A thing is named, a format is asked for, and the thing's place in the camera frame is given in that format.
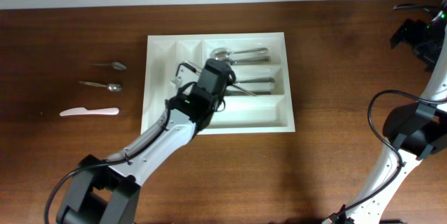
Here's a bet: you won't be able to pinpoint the metal tongs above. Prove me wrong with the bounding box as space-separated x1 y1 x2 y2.
172 60 253 93

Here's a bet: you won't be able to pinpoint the metal fork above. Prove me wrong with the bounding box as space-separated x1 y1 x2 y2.
224 90 272 96
235 77 274 84

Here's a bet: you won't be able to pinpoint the large metal spoon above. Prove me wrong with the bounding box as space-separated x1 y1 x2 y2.
222 56 271 66
210 47 268 60

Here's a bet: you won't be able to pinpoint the small metal teaspoon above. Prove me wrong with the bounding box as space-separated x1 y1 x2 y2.
79 81 123 92
88 61 127 71

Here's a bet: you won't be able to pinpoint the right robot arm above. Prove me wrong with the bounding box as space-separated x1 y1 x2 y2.
324 1 446 223

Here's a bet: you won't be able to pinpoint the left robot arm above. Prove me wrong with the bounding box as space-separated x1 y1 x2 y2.
55 59 236 223

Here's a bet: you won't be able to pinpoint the white plastic cutlery tray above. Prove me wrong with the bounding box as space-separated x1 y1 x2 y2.
140 32 295 135

